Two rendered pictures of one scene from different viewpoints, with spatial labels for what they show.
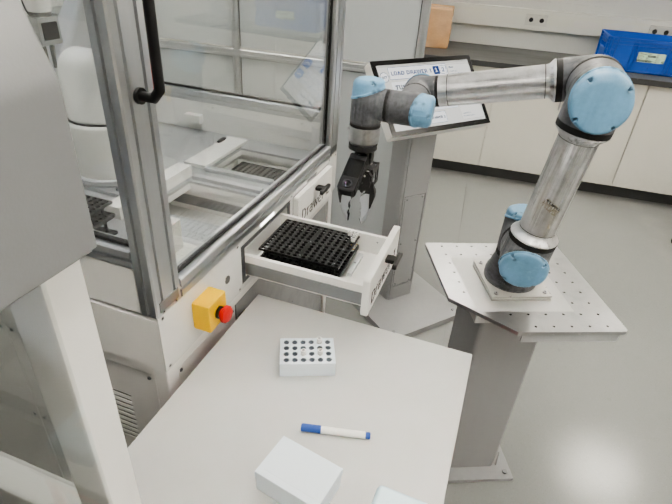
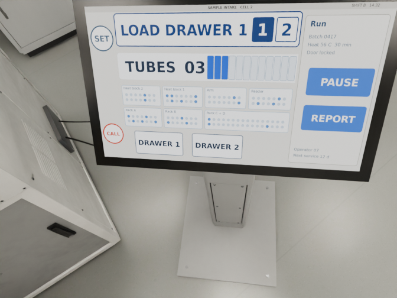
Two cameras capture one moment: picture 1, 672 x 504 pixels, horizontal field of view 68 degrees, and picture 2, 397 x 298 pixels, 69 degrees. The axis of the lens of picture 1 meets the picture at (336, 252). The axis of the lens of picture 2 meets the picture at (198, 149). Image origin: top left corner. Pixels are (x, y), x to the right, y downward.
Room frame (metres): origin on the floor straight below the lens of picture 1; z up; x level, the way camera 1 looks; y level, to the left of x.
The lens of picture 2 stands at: (1.83, -0.54, 1.47)
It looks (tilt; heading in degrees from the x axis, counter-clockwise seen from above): 61 degrees down; 49
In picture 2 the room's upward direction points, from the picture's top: 11 degrees counter-clockwise
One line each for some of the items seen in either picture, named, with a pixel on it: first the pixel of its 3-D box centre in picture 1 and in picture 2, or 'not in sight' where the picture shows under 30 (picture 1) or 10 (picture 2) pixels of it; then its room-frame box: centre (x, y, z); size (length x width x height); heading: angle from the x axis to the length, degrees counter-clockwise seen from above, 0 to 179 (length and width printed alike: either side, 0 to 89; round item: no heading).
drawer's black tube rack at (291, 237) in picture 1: (310, 251); not in sight; (1.15, 0.07, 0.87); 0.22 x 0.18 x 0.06; 72
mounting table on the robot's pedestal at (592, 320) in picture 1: (511, 297); not in sight; (1.23, -0.54, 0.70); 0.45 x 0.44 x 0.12; 96
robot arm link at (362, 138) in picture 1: (362, 134); not in sight; (1.19, -0.05, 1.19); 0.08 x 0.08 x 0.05
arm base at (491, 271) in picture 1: (513, 263); not in sight; (1.23, -0.51, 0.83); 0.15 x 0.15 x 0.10
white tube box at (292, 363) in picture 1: (307, 356); not in sight; (0.84, 0.05, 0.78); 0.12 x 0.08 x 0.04; 97
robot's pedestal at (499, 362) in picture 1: (481, 373); not in sight; (1.23, -0.52, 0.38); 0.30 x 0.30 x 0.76; 6
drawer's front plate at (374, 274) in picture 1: (381, 267); not in sight; (1.09, -0.12, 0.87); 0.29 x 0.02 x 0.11; 162
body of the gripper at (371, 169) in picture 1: (361, 164); not in sight; (1.19, -0.05, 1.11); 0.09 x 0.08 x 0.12; 162
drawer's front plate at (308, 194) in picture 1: (313, 195); not in sight; (1.49, 0.09, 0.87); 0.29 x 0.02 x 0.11; 162
